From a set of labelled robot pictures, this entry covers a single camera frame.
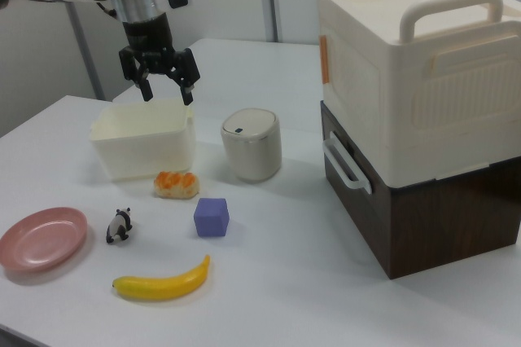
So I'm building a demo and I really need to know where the purple cube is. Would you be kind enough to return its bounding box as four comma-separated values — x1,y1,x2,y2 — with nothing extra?
192,196,231,239

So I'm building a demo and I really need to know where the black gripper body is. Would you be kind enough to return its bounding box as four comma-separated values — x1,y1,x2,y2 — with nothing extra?
120,11,176,75

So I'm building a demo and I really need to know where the orange box latch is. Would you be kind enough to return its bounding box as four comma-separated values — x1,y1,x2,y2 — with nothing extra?
319,34,331,85

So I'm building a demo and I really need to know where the white drawer handle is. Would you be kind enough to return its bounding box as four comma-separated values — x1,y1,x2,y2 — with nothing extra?
322,130,374,195

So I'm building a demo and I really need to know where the toy shrimp sushi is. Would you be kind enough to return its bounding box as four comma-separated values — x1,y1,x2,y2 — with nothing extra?
152,170,202,200

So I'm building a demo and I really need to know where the pink plate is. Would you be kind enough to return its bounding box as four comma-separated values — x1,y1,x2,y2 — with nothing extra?
0,206,90,275

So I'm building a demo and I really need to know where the dark brown wooden box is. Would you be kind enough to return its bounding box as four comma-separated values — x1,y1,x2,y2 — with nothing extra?
319,99,521,281

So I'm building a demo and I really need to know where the yellow toy banana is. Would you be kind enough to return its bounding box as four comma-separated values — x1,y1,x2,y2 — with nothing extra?
112,253,212,303

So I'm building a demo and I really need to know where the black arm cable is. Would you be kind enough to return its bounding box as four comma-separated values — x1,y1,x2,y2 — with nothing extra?
95,1,124,20

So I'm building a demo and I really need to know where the white square plastic bin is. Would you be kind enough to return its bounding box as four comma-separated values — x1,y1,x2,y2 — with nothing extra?
88,97,198,183

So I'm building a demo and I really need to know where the beige round trash can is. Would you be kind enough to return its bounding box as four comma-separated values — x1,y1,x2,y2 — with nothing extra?
220,108,283,184

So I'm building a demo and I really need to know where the cream cabinet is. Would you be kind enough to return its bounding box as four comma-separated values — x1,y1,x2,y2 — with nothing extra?
315,0,521,191

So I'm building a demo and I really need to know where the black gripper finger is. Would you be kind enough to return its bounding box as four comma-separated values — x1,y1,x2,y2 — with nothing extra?
164,47,202,107
118,46,155,103

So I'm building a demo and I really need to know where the toy panda figure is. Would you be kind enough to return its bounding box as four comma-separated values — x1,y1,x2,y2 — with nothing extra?
105,206,134,244

